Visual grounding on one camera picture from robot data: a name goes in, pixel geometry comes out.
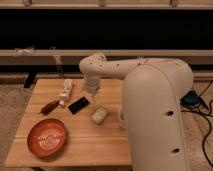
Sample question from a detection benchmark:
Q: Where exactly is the blue power box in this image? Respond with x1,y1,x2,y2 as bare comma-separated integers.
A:
181,90,199,106

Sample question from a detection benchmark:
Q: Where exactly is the white plastic toy figure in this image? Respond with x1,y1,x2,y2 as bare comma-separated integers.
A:
59,79,74,108

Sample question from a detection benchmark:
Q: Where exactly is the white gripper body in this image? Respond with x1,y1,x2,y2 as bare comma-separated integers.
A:
83,75,100,94

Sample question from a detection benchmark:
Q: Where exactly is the orange ceramic bowl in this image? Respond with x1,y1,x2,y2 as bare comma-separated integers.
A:
27,118,68,158

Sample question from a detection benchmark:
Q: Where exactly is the black cable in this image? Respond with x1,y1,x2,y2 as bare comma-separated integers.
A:
181,79,213,169

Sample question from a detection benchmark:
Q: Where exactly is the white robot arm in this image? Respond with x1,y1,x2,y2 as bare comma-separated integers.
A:
79,53,193,171

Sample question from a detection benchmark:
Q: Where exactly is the metal stand rod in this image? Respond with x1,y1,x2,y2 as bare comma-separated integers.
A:
50,47,64,79

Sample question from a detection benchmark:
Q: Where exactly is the white crumpled cloth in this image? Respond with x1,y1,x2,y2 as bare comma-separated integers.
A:
15,47,35,56

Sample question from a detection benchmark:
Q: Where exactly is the black rectangular phone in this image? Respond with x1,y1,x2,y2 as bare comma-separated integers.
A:
68,97,89,114

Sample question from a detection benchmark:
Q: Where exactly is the wooden table board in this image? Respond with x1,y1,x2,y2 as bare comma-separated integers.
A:
5,79,131,167

